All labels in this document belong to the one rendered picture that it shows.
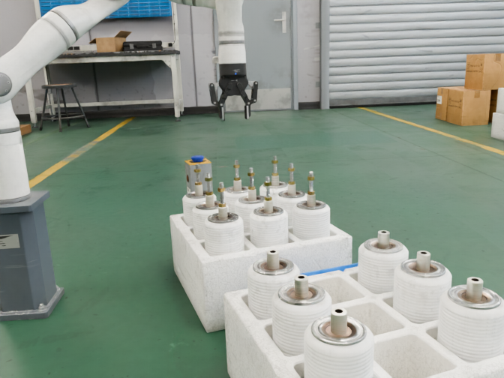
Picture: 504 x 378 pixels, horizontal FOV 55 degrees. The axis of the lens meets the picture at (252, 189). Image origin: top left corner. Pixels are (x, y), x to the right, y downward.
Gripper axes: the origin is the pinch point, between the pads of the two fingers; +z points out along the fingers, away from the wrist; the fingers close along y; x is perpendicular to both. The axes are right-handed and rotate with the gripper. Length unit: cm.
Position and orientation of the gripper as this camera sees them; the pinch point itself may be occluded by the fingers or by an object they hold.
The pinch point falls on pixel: (235, 115)
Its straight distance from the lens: 138.8
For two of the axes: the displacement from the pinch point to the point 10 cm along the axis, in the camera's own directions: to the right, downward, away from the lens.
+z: 0.3, 9.7, 2.6
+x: -2.4, -2.4, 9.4
